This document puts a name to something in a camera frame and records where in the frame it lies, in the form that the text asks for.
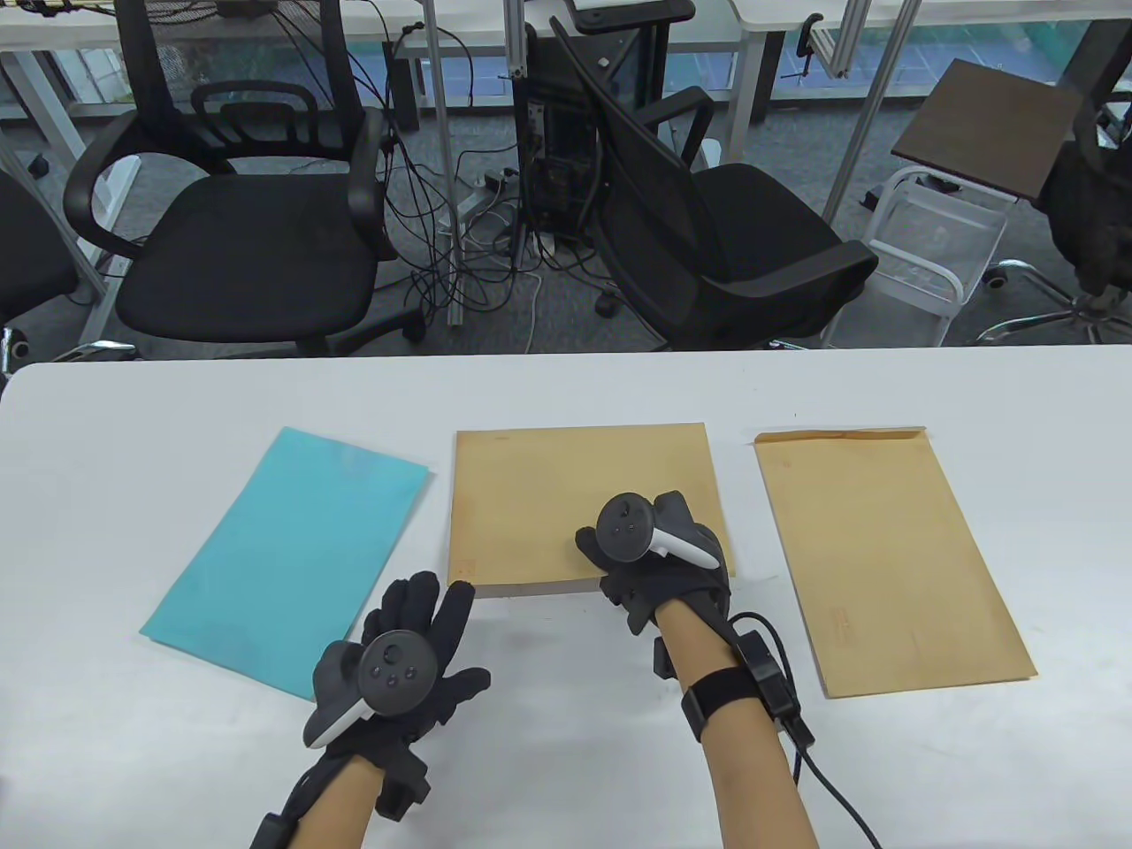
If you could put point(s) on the black office chair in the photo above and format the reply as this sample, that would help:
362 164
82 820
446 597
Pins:
248 256
26 256
1083 212
761 221

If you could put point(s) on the person's right forearm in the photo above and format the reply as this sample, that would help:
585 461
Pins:
752 778

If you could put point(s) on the brown paper envelope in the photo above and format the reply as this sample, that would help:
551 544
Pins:
884 548
531 504

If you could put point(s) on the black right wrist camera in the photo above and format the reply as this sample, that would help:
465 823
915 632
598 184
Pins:
663 659

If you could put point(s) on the dark brown board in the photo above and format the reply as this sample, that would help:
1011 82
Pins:
990 128

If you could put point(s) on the black clamp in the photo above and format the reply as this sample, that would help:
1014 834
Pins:
806 44

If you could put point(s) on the aluminium profile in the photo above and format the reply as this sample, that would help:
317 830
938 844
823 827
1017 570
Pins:
840 49
517 44

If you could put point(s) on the person's left forearm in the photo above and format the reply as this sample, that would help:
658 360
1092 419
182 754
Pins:
340 818

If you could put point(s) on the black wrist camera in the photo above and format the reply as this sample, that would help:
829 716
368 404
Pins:
402 791
663 659

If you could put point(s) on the aluminium post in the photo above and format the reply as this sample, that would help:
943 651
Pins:
440 133
871 106

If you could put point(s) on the person's left hand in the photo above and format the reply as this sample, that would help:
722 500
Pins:
416 610

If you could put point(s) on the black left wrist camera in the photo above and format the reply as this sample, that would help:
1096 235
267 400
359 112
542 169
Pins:
402 791

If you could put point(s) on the person's right hand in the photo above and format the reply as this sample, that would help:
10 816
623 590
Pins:
672 588

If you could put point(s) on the black computer tower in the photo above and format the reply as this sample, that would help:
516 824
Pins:
553 150

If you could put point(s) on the white metal rack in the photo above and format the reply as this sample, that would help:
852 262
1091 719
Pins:
933 225

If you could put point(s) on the teal paper sheet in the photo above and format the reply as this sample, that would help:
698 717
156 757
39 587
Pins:
283 557

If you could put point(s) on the white power strip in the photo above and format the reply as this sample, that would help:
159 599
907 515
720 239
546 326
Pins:
491 181

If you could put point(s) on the grey hand controller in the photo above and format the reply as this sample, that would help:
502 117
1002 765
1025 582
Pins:
396 670
623 528

